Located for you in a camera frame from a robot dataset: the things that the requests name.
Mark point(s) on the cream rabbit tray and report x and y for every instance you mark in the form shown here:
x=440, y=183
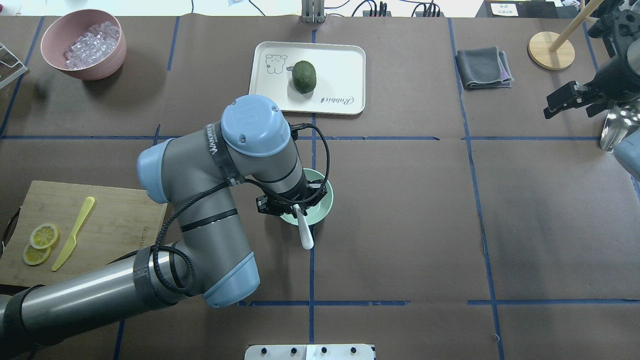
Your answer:
x=340, y=71

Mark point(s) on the white plastic spoon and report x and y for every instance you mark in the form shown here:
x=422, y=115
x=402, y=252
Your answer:
x=305, y=234

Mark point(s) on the metal scoop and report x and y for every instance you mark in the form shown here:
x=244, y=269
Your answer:
x=620, y=122

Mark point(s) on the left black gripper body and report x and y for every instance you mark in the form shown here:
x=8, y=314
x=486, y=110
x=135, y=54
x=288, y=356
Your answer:
x=301, y=193

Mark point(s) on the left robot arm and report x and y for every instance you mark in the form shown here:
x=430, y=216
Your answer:
x=200, y=250

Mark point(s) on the grey folded cloth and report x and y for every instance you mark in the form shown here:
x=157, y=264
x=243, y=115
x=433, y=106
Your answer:
x=484, y=68

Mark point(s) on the bamboo cutting board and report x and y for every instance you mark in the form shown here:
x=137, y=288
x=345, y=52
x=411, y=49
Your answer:
x=121, y=221

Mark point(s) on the pink bowl with ice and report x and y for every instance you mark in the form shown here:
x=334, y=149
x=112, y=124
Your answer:
x=87, y=44

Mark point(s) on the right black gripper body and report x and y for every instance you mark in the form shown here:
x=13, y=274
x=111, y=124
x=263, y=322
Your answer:
x=611, y=80

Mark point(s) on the white wire cup rack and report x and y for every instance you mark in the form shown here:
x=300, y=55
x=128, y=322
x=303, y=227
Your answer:
x=11, y=68

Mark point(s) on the yellow plastic knife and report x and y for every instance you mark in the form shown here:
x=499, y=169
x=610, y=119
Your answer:
x=71, y=241

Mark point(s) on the lower lemon slice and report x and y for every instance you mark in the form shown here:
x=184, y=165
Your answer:
x=35, y=256

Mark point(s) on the light green bowl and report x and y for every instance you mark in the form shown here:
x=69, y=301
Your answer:
x=315, y=214

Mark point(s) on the black box with label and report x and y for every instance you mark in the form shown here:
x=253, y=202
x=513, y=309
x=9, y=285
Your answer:
x=530, y=9

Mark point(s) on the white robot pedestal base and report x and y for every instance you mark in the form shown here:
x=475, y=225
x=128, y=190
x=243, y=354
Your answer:
x=333, y=351

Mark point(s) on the wooden mug tree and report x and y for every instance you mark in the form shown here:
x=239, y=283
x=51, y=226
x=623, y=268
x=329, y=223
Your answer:
x=553, y=51

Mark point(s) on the green avocado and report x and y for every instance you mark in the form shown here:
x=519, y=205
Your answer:
x=304, y=77

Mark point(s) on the aluminium frame post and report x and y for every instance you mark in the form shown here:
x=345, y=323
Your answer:
x=313, y=11

